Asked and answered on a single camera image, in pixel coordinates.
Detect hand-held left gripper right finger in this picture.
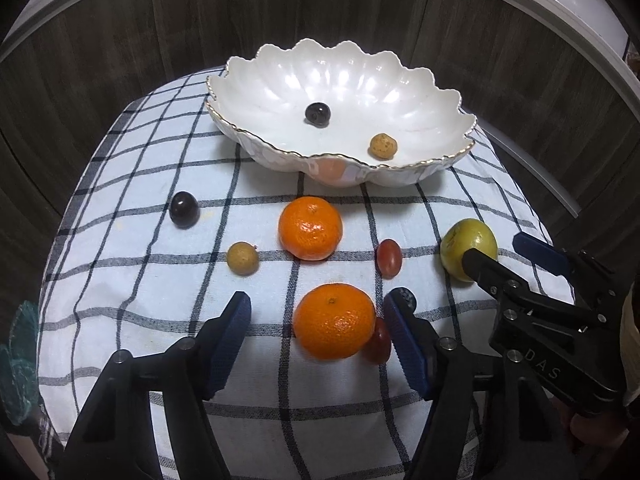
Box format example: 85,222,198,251
383,288,583,480

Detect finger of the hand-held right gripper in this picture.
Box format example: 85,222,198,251
461,248,609,333
513,232,624,312

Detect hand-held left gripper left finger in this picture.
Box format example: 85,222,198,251
55,291,251,480

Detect red grape tomato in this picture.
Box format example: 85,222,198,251
376,239,403,279
361,316,393,365

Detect green round fruit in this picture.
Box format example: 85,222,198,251
440,218,499,283

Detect orange mandarin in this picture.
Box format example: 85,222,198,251
278,196,344,262
293,283,377,361

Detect brown longan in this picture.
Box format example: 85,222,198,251
226,241,260,276
369,133,399,160

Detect large dark plum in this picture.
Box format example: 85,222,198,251
169,191,201,228

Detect dark purple grape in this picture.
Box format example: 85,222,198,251
305,102,331,126

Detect white scalloped ceramic bowl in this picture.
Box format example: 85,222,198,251
205,37,478,189

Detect white black checkered cloth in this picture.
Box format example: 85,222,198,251
37,66,578,480

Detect teal patterned cloth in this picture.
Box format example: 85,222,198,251
0,300,43,428

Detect white counter edge trim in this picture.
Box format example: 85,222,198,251
0,0,595,217

